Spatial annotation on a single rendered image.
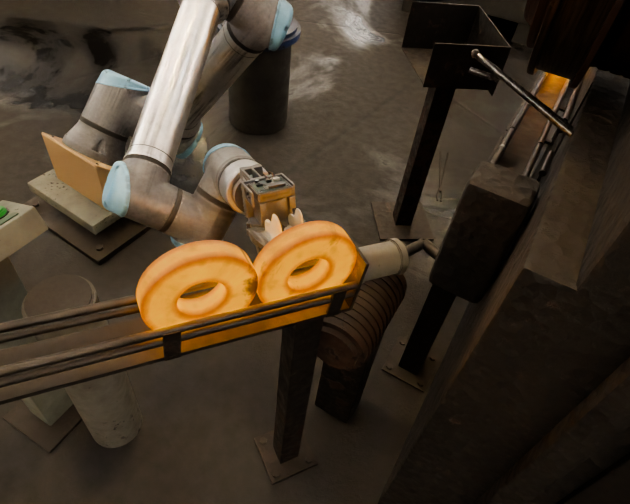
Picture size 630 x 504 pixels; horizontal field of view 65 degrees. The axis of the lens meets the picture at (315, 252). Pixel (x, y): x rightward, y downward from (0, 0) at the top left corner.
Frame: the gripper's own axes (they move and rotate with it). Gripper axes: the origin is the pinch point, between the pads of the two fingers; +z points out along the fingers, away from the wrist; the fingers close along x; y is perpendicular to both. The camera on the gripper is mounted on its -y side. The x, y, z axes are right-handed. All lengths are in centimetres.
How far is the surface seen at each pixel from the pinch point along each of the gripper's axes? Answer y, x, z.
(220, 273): 3.6, -12.6, 4.7
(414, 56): 10, 69, -71
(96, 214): -30, -27, -100
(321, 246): 3.4, 1.5, 4.6
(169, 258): 7.0, -18.1, 3.7
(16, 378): -2.9, -37.5, 4.5
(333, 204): -44, 53, -95
